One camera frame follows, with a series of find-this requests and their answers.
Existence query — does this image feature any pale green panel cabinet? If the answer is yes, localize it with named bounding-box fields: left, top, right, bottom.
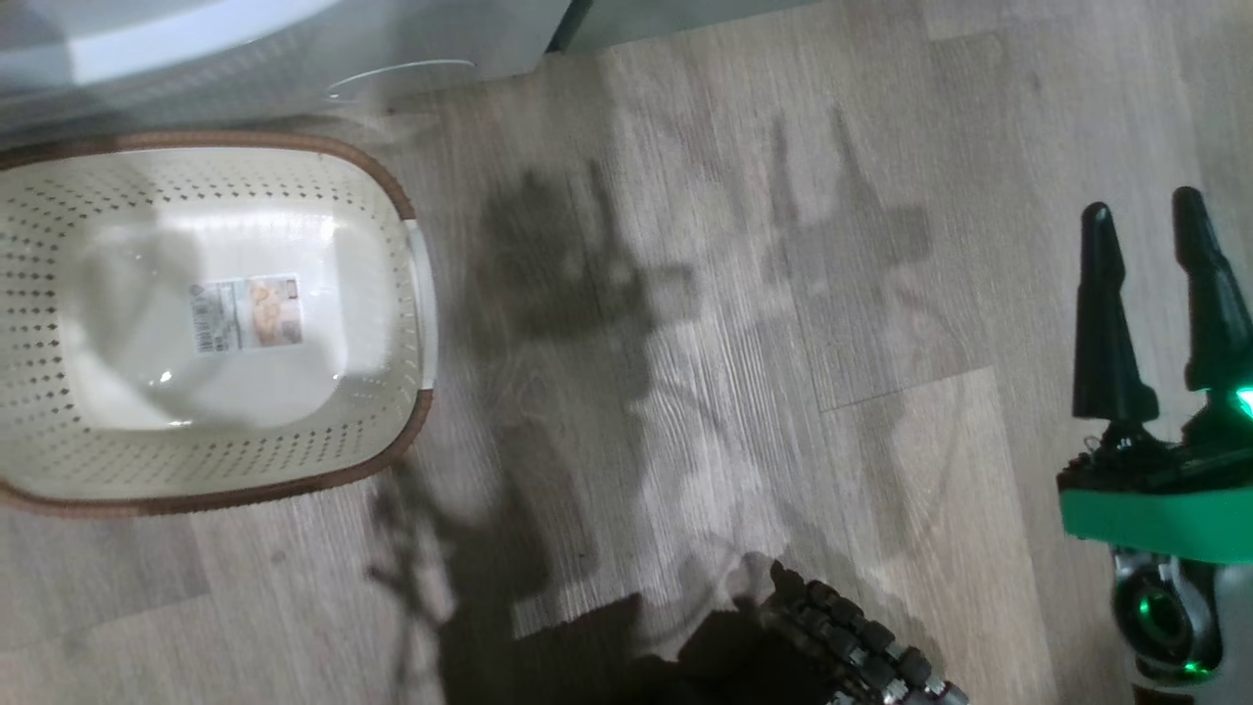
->
left=548, top=0, right=813, bottom=55

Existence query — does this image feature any cream perforated laundry basket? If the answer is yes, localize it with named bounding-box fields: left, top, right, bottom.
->
left=0, top=130, right=438, bottom=518

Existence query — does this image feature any light grey washing machine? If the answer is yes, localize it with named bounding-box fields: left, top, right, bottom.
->
left=0, top=0, right=574, bottom=148

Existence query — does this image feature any black segmented cable sleeve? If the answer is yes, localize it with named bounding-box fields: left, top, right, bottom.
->
left=754, top=558, right=970, bottom=705

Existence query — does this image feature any printed paper basket label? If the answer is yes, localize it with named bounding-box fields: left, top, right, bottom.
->
left=189, top=276, right=304, bottom=355

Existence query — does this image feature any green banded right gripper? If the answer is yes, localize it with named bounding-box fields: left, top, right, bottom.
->
left=1057, top=186, right=1253, bottom=566

